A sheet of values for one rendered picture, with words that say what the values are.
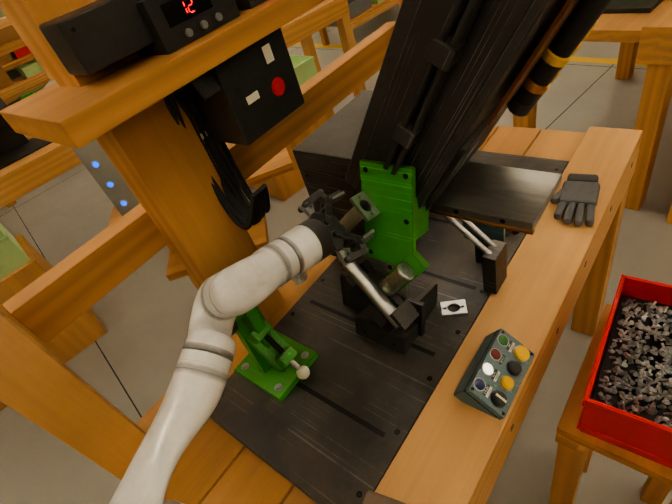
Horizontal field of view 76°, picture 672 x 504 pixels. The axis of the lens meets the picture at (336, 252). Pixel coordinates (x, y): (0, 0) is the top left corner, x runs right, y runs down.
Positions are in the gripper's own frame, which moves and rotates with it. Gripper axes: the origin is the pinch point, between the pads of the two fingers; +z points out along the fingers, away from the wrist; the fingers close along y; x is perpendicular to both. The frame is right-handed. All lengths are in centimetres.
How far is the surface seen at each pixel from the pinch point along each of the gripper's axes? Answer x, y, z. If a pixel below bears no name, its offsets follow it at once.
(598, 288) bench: 23, -69, 100
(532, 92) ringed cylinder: -31.0, -3.1, 19.7
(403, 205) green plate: -8.2, -4.6, 2.9
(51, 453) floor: 208, 11, -54
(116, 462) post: 47, -10, -50
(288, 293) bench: 41.7, -2.5, 3.0
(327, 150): 4.4, 15.8, 9.7
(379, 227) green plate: -0.1, -4.8, 2.9
